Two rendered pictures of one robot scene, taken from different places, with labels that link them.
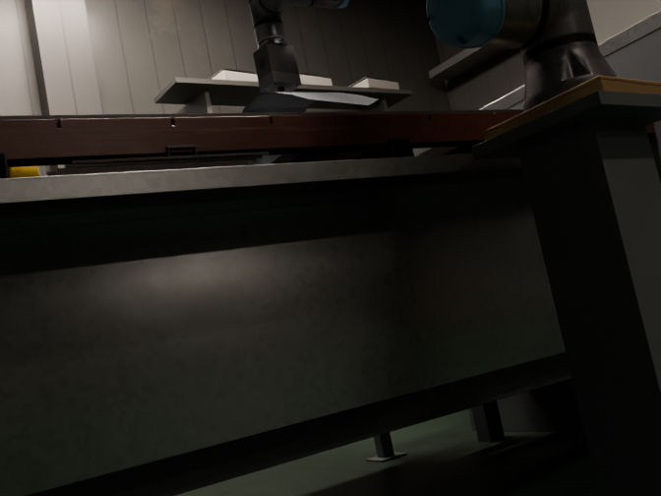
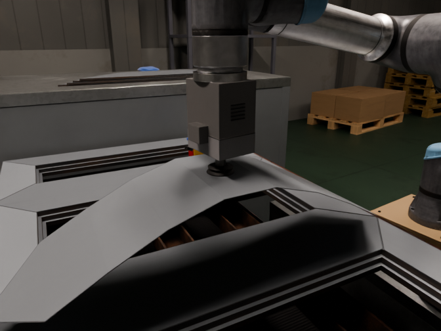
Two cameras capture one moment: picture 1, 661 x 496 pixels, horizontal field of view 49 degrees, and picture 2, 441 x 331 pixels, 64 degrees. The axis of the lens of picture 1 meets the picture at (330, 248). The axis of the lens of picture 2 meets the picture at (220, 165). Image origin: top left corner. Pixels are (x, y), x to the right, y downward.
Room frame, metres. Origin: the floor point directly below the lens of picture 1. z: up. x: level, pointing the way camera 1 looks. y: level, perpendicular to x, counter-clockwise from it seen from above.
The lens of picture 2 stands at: (1.70, 0.54, 1.21)
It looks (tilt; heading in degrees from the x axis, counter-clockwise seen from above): 20 degrees down; 274
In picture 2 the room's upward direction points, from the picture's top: straight up
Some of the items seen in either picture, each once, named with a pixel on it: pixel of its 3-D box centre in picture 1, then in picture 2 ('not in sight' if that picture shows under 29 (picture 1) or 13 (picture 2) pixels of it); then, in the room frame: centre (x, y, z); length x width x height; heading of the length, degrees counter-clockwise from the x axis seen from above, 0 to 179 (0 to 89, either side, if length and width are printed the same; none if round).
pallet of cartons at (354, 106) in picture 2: not in sight; (357, 107); (0.05, -4.81, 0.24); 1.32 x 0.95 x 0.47; 36
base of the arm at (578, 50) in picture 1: (566, 78); (439, 203); (1.13, -0.43, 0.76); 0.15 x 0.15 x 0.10
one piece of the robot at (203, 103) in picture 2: (274, 68); (212, 111); (1.75, 0.05, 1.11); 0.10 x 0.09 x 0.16; 40
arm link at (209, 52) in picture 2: (271, 36); (218, 54); (1.74, 0.04, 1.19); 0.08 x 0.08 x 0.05
